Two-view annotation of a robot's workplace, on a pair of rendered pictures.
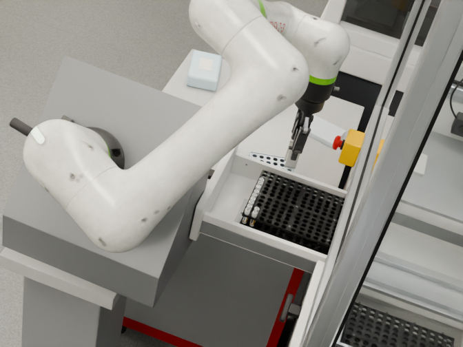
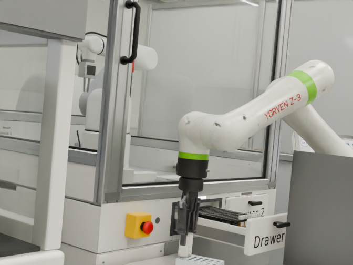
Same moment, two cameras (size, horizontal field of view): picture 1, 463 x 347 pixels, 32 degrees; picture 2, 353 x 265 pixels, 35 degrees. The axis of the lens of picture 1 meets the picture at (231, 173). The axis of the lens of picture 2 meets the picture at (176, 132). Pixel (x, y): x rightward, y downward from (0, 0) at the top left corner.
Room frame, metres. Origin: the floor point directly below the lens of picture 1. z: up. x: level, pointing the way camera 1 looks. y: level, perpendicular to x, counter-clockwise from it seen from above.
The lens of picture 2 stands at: (3.19, 0.68, 1.22)
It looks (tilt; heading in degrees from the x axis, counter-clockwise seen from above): 2 degrees down; 211
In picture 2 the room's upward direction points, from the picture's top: 5 degrees clockwise
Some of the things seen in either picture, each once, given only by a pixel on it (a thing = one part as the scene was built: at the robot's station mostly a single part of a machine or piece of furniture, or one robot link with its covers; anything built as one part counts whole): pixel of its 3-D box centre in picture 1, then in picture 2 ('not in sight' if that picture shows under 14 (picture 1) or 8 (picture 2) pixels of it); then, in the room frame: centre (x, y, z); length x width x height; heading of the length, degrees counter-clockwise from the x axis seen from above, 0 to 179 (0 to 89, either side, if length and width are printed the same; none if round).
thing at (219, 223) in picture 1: (297, 218); (218, 223); (1.43, -0.18, 0.86); 0.40 x 0.26 x 0.06; 82
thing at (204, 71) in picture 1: (204, 69); not in sight; (2.08, 0.16, 0.78); 0.15 x 0.10 x 0.04; 4
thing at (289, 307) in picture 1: (291, 310); (253, 202); (1.11, -0.19, 0.91); 0.07 x 0.04 x 0.01; 172
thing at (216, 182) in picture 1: (215, 186); (271, 232); (1.46, 0.03, 0.87); 0.29 x 0.02 x 0.11; 172
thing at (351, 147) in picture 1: (350, 147); (138, 225); (1.75, -0.29, 0.88); 0.07 x 0.05 x 0.07; 172
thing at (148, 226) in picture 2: (338, 143); (146, 227); (1.75, -0.26, 0.88); 0.04 x 0.03 x 0.04; 172
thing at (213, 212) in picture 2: (293, 216); (220, 222); (1.43, -0.17, 0.87); 0.22 x 0.18 x 0.06; 82
